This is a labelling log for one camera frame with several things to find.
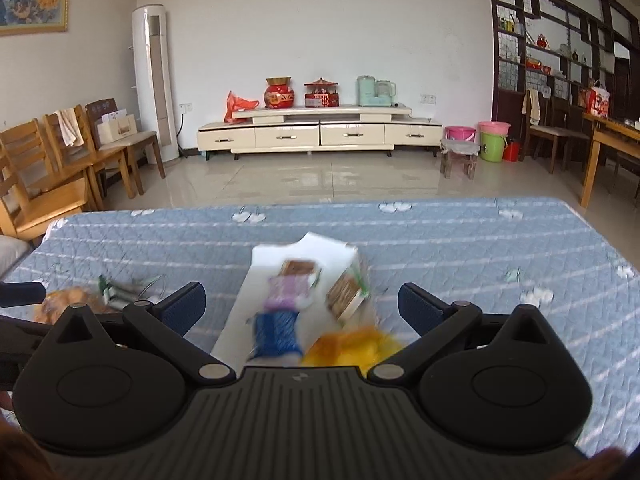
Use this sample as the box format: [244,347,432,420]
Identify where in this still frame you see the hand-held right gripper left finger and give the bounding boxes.
[47,280,237,389]

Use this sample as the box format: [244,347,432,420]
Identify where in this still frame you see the green bucket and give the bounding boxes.
[479,130,508,163]

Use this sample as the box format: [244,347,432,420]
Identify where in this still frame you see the red gold jar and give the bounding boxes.
[264,77,297,110]

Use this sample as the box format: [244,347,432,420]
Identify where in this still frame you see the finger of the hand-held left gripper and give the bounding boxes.
[0,281,47,309]

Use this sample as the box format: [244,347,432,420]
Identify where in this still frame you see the purple snack packet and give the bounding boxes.
[264,275,313,311]

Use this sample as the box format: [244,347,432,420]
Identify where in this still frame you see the wooden stool with cloth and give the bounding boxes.
[440,138,481,180]

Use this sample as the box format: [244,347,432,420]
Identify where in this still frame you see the white standing air conditioner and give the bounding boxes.
[131,4,180,165]

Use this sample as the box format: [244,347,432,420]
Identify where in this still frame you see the wooden dining chair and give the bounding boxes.
[522,88,591,175]

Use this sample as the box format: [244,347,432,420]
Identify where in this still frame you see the white gift box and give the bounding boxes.
[96,110,138,145]

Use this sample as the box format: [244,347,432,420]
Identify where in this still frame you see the dark brown cushioned chair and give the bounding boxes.
[84,98,167,196]

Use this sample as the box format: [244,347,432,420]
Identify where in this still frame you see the wooden dining table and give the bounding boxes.
[580,112,640,209]

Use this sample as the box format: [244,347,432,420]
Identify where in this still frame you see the yellow snack packet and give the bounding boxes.
[300,325,406,368]

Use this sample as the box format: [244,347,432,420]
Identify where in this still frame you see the brown green snack packet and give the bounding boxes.
[325,267,371,322]

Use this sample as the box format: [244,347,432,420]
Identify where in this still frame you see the blue snack packet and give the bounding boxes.
[250,310,303,361]

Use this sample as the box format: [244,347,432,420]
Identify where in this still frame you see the red gift bag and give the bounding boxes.
[580,80,612,120]

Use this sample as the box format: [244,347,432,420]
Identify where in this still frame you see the red carousel ornament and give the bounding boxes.
[304,77,340,108]

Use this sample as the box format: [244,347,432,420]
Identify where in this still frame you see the dark wooden display shelf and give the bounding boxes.
[486,0,640,161]

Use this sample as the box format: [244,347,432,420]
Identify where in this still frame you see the red cardboard box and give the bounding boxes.
[211,231,381,367]

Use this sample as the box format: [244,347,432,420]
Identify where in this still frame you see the red plastic bag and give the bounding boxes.
[224,91,261,124]

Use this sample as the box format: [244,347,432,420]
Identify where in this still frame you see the beige towel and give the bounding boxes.
[54,108,86,148]

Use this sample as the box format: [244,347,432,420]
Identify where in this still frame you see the mint green kitchen appliance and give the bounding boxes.
[356,75,378,107]

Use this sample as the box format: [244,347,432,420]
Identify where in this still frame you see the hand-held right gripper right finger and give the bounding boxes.
[366,280,556,389]

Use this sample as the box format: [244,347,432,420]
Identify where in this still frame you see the dark green snack packet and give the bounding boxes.
[97,274,168,308]

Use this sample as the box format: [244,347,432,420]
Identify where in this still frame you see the cream TV cabinet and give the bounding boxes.
[196,104,444,161]

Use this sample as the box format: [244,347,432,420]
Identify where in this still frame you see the cream towel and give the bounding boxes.
[521,89,542,127]

